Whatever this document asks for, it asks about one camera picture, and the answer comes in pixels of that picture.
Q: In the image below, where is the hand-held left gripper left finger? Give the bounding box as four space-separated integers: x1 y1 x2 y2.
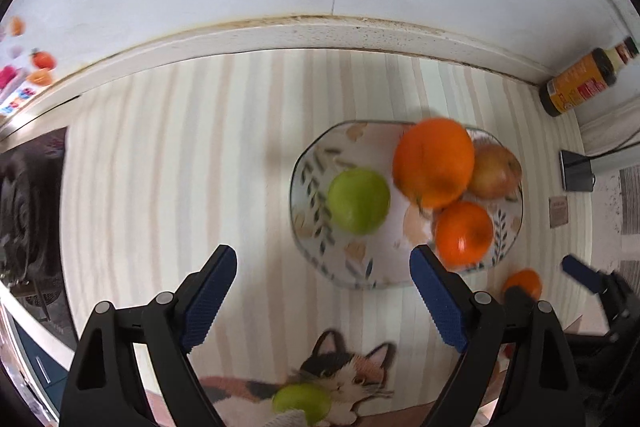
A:
60 245 238 427

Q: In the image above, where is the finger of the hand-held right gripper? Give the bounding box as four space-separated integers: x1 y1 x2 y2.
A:
502 286 535 344
561 254 640 343

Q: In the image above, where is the large orange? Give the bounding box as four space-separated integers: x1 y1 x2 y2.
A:
392 117 476 210

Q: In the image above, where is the small orange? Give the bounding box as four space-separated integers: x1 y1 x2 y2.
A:
502 268 543 303
434 201 495 265

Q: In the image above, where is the small brown card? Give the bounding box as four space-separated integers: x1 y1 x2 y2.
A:
548 196 570 229

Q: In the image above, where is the white vented appliance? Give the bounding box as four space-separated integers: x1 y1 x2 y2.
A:
592 157 640 288

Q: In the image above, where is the red yellow apple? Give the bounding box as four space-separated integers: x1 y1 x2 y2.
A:
467 142 522 200

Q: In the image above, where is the leaf patterned plate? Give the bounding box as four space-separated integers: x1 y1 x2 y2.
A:
289 120 525 290

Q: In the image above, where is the black flat device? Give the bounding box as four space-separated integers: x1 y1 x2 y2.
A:
559 149 596 192

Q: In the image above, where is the orange label bottle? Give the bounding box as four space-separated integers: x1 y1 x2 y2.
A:
539 36 640 118

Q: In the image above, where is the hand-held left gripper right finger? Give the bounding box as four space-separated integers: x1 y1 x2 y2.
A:
409 244 586 427

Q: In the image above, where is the striped cat print mat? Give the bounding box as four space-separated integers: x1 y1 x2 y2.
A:
59 49 588 427

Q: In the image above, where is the green apple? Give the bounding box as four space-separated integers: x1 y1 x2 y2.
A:
271 383 333 425
327 168 392 236

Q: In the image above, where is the dark cable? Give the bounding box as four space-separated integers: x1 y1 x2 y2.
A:
582 129 640 158

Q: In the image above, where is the dark patterned cloth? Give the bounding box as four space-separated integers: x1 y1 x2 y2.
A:
0 127 76 323

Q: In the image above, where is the white cloth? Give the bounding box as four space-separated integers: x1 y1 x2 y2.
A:
262 411 311 427

